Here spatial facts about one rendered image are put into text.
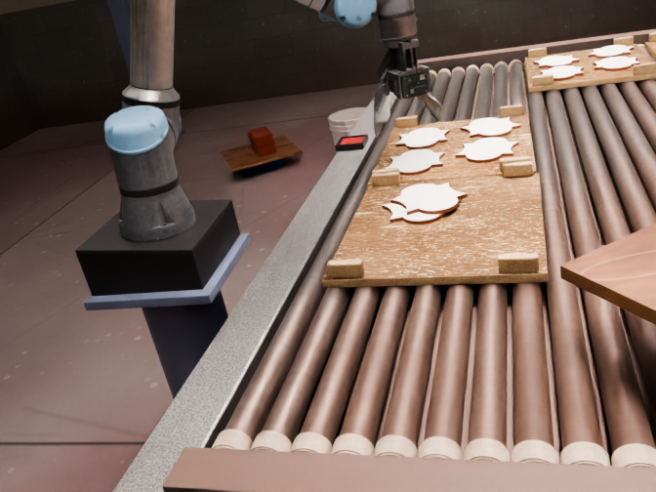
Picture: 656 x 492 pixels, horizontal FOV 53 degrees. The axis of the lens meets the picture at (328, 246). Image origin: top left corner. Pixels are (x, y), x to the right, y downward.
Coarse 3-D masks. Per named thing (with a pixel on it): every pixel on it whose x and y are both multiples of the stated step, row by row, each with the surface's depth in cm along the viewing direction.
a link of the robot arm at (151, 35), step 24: (144, 0) 124; (168, 0) 126; (144, 24) 126; (168, 24) 128; (144, 48) 128; (168, 48) 130; (144, 72) 130; (168, 72) 132; (144, 96) 131; (168, 96) 133; (168, 120) 133
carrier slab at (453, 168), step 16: (400, 128) 175; (416, 128) 173; (448, 128) 168; (528, 128) 157; (448, 144) 156; (528, 144) 147; (384, 160) 154; (448, 160) 147; (464, 160) 145; (496, 160) 142; (400, 176) 143; (416, 176) 142; (432, 176) 140; (448, 176) 138; (464, 176) 137; (480, 176) 136
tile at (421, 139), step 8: (424, 128) 169; (432, 128) 168; (400, 136) 167; (408, 136) 165; (416, 136) 164; (424, 136) 163; (432, 136) 162; (440, 136) 161; (400, 144) 161; (408, 144) 159; (416, 144) 158; (424, 144) 157; (432, 144) 157
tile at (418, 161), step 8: (408, 152) 154; (416, 152) 153; (424, 152) 152; (432, 152) 151; (440, 152) 150; (392, 160) 151; (400, 160) 150; (408, 160) 149; (416, 160) 148; (424, 160) 147; (432, 160) 146; (400, 168) 145; (408, 168) 144; (416, 168) 143; (424, 168) 143
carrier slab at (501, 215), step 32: (384, 192) 136; (480, 192) 127; (512, 192) 125; (352, 224) 125; (384, 224) 122; (448, 224) 117; (480, 224) 115; (512, 224) 113; (352, 256) 113; (384, 256) 111; (416, 256) 109; (448, 256) 107; (480, 256) 105; (544, 256) 101
